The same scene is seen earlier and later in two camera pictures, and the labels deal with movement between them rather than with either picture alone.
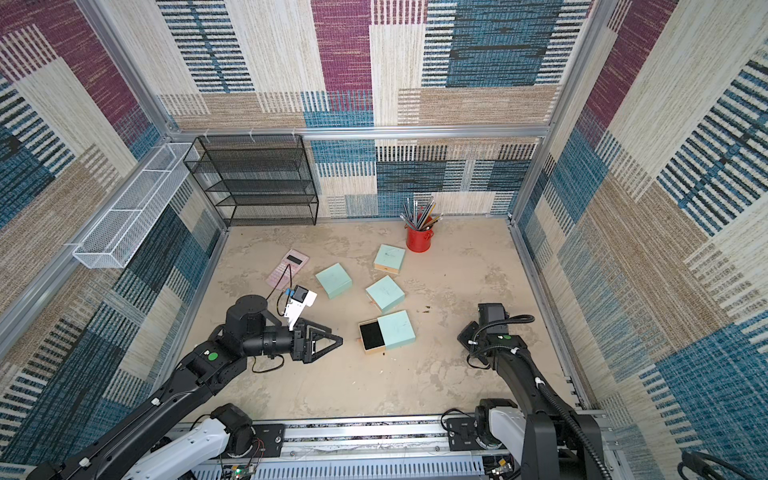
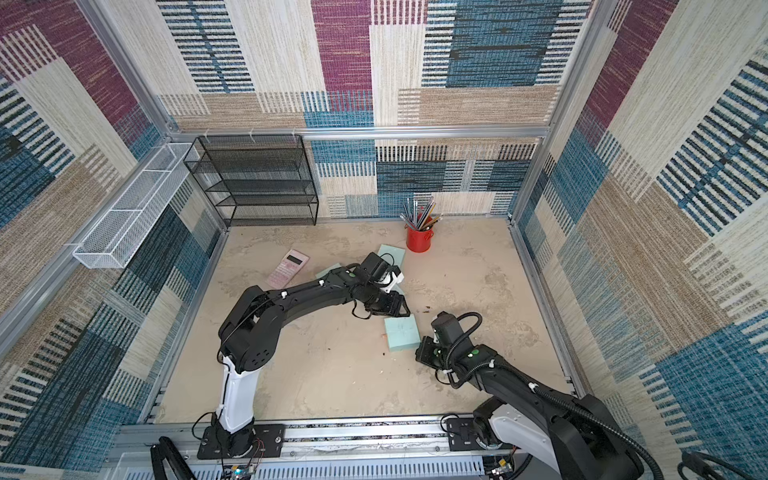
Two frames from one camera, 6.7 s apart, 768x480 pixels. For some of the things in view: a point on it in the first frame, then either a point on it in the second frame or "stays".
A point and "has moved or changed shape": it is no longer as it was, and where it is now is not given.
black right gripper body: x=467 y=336 → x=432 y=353
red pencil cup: x=419 y=241 stays
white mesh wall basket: x=115 y=234 stays
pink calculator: x=288 y=267 stays
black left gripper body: x=299 y=353 → x=383 y=304
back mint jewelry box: x=389 y=258 stays
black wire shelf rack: x=257 y=180 stays
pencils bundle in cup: x=418 y=217 stays
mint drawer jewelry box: x=386 y=332 has moved or changed shape
